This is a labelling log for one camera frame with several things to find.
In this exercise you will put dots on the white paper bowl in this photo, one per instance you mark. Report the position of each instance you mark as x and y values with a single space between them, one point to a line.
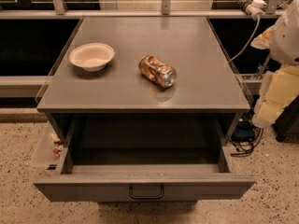
92 57

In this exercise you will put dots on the blue box on floor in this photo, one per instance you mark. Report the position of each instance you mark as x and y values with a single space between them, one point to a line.
243 132

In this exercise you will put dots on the dark cabinet at right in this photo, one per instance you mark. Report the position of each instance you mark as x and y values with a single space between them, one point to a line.
288 122

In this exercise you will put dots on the crushed gold soda can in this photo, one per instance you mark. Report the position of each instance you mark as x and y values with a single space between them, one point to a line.
157 71

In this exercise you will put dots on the white power strip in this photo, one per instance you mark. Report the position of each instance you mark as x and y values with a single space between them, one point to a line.
254 8

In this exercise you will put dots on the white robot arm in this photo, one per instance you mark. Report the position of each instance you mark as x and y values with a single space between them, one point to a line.
279 88

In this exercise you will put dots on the tan padded gripper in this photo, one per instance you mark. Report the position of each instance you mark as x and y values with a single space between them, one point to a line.
287 41

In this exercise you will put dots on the black top drawer handle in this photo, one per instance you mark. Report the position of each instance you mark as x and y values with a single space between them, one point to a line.
146 193

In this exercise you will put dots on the grey drawer cabinet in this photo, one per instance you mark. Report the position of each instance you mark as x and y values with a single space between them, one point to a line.
146 78

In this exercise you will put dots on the grey top drawer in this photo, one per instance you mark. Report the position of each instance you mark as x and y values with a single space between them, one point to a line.
104 155

